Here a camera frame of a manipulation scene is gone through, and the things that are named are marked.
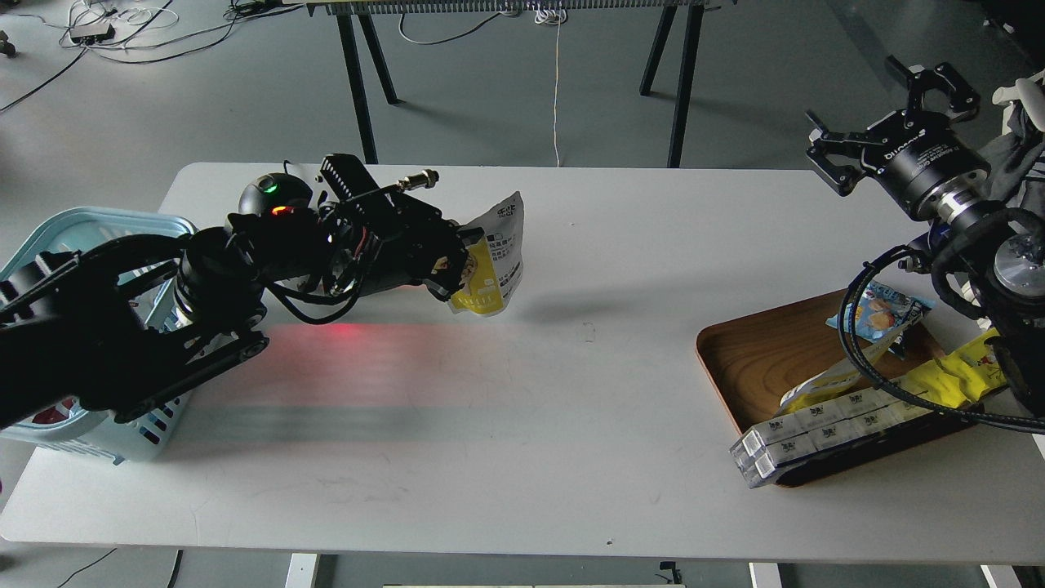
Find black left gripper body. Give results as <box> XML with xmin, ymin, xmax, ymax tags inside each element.
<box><xmin>318</xmin><ymin>154</ymin><xmax>468</xmax><ymax>296</ymax></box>

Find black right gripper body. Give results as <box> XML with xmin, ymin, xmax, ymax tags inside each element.
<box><xmin>865</xmin><ymin>111</ymin><xmax>989</xmax><ymax>221</ymax></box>

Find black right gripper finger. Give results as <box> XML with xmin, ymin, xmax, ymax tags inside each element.
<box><xmin>805</xmin><ymin>110</ymin><xmax>895</xmax><ymax>197</ymax></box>
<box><xmin>885</xmin><ymin>55</ymin><xmax>981</xmax><ymax>131</ymax></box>

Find yellow white chickpea snack bag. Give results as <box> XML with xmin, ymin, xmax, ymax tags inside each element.
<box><xmin>447</xmin><ymin>191</ymin><xmax>525</xmax><ymax>316</ymax></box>

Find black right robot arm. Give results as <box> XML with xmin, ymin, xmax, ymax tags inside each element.
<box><xmin>807</xmin><ymin>56</ymin><xmax>1043</xmax><ymax>433</ymax></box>

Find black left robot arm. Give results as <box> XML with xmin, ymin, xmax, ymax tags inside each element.
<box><xmin>2</xmin><ymin>154</ymin><xmax>484</xmax><ymax>427</ymax></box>

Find blue snack packet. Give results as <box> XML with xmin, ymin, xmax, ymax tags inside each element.
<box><xmin>843</xmin><ymin>282</ymin><xmax>936</xmax><ymax>359</ymax></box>

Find yellow cartoon face snack packet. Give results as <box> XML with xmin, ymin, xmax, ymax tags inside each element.
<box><xmin>893</xmin><ymin>328</ymin><xmax>1008</xmax><ymax>408</ymax></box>

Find clear boxed snack upper pack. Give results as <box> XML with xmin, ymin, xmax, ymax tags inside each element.
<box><xmin>738</xmin><ymin>389</ymin><xmax>930</xmax><ymax>457</ymax></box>

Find clear boxed snack pack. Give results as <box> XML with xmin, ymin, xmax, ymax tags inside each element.
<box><xmin>729</xmin><ymin>390</ymin><xmax>950</xmax><ymax>488</ymax></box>
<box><xmin>738</xmin><ymin>389</ymin><xmax>930</xmax><ymax>457</ymax></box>

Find clear boxed snack lower pack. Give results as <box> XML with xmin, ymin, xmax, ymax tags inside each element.
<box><xmin>729</xmin><ymin>390</ymin><xmax>950</xmax><ymax>488</ymax></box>

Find light blue plastic basket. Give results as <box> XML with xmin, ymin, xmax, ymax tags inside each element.
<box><xmin>2</xmin><ymin>206</ymin><xmax>198</xmax><ymax>465</ymax></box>

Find black barcode scanner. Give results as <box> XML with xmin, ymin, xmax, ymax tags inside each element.
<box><xmin>238</xmin><ymin>165</ymin><xmax>314</xmax><ymax>216</ymax></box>

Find black trestle table legs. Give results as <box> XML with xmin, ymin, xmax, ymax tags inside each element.
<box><xmin>302</xmin><ymin>1</ymin><xmax>729</xmax><ymax>168</ymax></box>

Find white yellow flat pouch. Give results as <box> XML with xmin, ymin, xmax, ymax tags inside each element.
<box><xmin>776</xmin><ymin>335</ymin><xmax>891</xmax><ymax>414</ymax></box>

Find brown wooden tray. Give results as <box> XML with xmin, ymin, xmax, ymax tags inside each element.
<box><xmin>696</xmin><ymin>291</ymin><xmax>969</xmax><ymax>447</ymax></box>

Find white hanging cable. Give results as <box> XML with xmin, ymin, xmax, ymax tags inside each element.
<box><xmin>534</xmin><ymin>8</ymin><xmax>567</xmax><ymax>167</ymax></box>

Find floor cables and adapter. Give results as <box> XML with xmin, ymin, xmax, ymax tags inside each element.
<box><xmin>0</xmin><ymin>0</ymin><xmax>307</xmax><ymax>115</ymax></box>

